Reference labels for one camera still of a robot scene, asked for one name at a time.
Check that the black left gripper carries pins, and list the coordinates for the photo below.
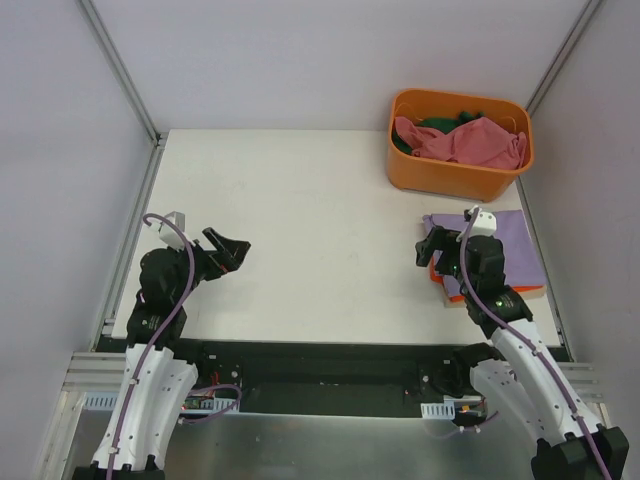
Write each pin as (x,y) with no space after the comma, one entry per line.
(213,256)

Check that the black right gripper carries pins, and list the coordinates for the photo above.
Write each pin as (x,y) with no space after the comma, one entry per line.
(436,245)

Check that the pink t shirt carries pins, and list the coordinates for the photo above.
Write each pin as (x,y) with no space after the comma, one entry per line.
(480,143)

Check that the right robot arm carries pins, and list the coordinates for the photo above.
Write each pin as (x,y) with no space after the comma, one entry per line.
(513,369)

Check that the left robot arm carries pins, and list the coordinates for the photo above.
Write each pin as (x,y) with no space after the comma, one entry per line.
(160,369)

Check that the folded orange t shirt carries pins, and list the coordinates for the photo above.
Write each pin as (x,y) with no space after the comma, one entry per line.
(439,280)

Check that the orange plastic bin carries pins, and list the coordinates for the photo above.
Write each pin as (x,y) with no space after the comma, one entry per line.
(446,178)

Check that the folded purple t shirt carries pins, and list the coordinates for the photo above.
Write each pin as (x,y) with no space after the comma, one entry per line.
(522,266)

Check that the green t shirt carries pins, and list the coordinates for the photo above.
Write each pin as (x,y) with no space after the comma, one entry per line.
(442,124)

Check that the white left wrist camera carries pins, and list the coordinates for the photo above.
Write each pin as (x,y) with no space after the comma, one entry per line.
(171,230)

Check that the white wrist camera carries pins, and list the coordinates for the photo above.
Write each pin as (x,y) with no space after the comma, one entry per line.
(479,222)
(171,230)

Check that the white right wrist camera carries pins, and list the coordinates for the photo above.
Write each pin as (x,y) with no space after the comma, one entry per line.
(479,222)

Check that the left aluminium frame post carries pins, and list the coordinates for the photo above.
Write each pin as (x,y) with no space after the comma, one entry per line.
(119,70)

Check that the aluminium frame post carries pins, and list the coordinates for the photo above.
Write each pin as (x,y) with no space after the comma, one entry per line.
(567,47)
(119,70)

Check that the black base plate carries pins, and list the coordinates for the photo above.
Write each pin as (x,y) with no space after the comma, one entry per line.
(332,379)

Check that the right white cable duct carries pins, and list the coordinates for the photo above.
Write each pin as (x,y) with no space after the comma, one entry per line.
(450,410)

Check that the white cable duct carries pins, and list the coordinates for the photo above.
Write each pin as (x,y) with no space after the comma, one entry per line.
(450,410)
(104,401)

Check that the right aluminium frame post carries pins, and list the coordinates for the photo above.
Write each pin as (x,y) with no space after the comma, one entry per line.
(567,47)

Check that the left white cable duct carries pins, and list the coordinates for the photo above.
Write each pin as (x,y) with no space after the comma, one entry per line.
(104,401)

